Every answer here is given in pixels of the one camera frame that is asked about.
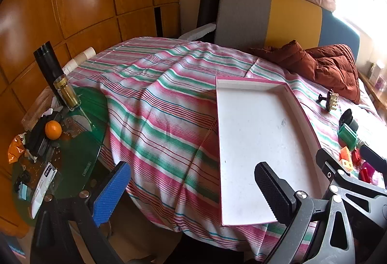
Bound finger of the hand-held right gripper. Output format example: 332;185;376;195
316;149;387;222
360;144;387;175

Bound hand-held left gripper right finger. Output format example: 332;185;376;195
254;162;356;264

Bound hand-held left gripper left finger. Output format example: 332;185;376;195
30;161;132;264

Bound magenta plastic funnel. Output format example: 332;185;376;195
359;161;378;183

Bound orange linked cubes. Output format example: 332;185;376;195
339;146;354;172

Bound green plastic flanged part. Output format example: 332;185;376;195
338;124;359;151

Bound white tray with pink rim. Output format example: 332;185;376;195
215;76;331;227

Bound black grey cylindrical jar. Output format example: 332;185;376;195
339;109;359;131

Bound wooden shelf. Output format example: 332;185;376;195
358;70;387;125

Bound green glass round table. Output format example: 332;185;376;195
12;87;109;226

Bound white medicine box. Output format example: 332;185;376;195
30;162;58;219

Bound purple carton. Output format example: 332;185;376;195
375;75;387;93

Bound orange fruit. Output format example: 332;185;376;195
45;120;63;140

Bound white carton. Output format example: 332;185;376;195
368;61;386;83

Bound small blue box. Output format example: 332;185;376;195
16;182;29;201

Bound black box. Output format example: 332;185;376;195
26;111;62;158

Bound striped bedsheet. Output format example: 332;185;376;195
62;37;387;261

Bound brown duvet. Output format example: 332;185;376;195
248;40;362;105

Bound orange snack wrapper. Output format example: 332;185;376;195
7;134;26;164

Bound glass jar with gold lid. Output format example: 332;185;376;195
53;76;82;112

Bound stack of paper cups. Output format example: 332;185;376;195
62;46;97;75

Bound black cylindrical bottle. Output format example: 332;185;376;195
33;43;65;107

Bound grey yellow blue headboard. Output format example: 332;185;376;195
214;0;361;63

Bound white textured cushion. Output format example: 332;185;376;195
178;23;216;41

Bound black rolled mat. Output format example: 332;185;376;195
196;0;225;30

